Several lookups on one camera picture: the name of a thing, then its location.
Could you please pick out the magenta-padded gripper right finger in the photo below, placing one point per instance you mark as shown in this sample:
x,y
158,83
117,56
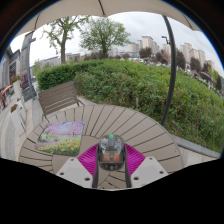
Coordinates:
x,y
146,170

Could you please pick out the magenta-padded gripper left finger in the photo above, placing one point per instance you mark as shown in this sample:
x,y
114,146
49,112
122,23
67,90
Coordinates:
x,y
75,171

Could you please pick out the transparent computer mouse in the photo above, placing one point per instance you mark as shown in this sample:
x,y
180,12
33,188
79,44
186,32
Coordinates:
x,y
111,151

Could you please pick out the flower print mouse pad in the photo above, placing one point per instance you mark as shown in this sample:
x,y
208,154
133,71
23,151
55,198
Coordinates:
x,y
61,138

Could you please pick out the brown slatted chair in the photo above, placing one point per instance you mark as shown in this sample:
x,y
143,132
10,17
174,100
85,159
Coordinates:
x,y
58,98

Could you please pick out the green hedge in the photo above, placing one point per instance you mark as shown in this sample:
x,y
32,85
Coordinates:
x,y
140,93

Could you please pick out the white flower planter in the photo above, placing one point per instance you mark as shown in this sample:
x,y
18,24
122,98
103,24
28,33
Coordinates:
x,y
17,118
16,87

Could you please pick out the dark curved umbrella pole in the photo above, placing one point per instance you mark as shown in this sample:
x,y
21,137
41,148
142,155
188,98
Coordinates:
x,y
171,76

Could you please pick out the grey sign pillar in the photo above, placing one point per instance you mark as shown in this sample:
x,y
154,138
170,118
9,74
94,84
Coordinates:
x,y
26,66

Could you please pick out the grey storefront building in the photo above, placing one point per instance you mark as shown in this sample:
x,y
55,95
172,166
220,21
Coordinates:
x,y
7,70

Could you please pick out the beige apartment buildings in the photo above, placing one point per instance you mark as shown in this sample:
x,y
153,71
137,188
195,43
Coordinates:
x,y
190,53

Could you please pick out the thin-crowned tree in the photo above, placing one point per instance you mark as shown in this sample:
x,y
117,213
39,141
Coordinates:
x,y
62,36

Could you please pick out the dense-crowned tree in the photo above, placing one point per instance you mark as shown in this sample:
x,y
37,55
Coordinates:
x,y
104,35

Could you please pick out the beige umbrella canopy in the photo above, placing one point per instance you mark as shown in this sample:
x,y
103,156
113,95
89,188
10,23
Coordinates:
x,y
76,8

